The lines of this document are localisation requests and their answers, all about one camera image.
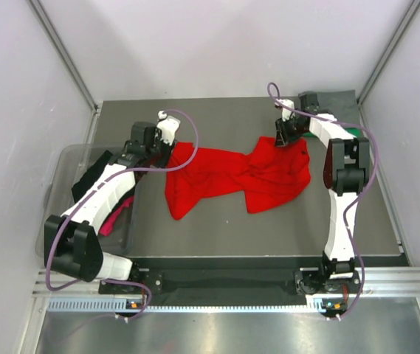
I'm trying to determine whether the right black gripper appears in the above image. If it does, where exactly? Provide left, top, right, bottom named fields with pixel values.
left=273, top=115, right=307, bottom=148

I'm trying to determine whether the red t shirt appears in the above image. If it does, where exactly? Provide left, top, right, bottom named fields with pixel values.
left=165, top=136, right=311, bottom=220

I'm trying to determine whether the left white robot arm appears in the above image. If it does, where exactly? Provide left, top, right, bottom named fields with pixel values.
left=44, top=117, right=180, bottom=293

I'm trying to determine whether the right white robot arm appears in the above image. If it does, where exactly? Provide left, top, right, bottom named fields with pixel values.
left=272, top=97, right=373, bottom=292

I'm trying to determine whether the folded grey t shirt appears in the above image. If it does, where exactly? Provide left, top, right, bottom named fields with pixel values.
left=298, top=90, right=360, bottom=125

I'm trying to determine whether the black t shirt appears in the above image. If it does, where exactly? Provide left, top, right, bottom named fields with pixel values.
left=71, top=150, right=134, bottom=209

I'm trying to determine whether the folded green t shirt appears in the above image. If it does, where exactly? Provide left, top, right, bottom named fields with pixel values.
left=302, top=125, right=361, bottom=143

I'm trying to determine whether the pink t shirt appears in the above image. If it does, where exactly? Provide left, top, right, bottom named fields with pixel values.
left=99, top=196, right=134, bottom=237

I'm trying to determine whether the clear plastic bin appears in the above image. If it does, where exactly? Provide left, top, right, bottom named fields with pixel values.
left=43, top=144, right=137, bottom=256

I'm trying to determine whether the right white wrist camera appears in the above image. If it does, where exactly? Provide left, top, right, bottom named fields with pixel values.
left=275, top=98, right=295, bottom=122

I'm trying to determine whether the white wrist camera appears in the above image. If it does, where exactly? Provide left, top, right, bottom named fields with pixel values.
left=156, top=111, right=181, bottom=146
left=275, top=98, right=295, bottom=122

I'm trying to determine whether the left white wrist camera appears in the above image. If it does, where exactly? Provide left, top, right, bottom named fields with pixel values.
left=156, top=111, right=181, bottom=146

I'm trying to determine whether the left aluminium frame post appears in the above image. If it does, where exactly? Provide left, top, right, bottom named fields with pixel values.
left=27, top=0, right=102, bottom=111

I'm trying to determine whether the aluminium frame post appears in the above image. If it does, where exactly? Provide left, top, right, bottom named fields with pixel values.
left=27, top=0, right=102, bottom=111
left=357, top=0, right=420, bottom=106

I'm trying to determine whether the right aluminium frame post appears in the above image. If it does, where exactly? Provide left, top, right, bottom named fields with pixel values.
left=357, top=0, right=420, bottom=106

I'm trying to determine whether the grey slotted cable duct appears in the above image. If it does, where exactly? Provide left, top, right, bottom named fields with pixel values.
left=47, top=296, right=347, bottom=313

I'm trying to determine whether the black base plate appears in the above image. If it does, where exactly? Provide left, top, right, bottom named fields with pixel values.
left=98, top=267, right=365, bottom=298

